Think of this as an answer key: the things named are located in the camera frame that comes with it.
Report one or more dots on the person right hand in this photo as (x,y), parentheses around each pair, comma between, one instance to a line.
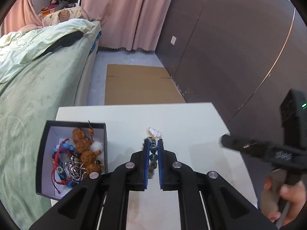
(296,194)

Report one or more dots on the bed with green sheet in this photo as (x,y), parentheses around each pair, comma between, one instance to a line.
(28,100)

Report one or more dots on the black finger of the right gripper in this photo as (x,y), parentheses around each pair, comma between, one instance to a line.
(236,143)

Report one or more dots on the pale green duvet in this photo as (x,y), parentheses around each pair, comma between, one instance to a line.
(20,48)

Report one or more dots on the flat cardboard sheet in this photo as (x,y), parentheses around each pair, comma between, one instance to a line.
(136,84)

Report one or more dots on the pink curtain left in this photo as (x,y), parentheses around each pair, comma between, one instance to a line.
(21,14)

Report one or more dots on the pink curtain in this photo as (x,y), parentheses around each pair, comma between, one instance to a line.
(128,24)
(21,14)

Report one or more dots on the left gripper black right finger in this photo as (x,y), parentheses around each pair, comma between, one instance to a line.
(207,201)

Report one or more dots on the bear print pillow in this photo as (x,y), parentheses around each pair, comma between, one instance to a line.
(62,16)

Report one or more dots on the black jewelry box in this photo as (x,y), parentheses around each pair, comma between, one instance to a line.
(65,158)

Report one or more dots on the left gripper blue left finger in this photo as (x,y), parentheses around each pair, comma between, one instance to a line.
(100,201)

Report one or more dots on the black garment on bed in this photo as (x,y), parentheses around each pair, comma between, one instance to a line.
(64,41)

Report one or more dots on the white wall socket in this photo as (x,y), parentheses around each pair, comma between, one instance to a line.
(173,40)

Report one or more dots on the white pompom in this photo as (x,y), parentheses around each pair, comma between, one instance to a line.
(97,146)

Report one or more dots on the pink curtain right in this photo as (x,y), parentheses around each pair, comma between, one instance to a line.
(128,24)

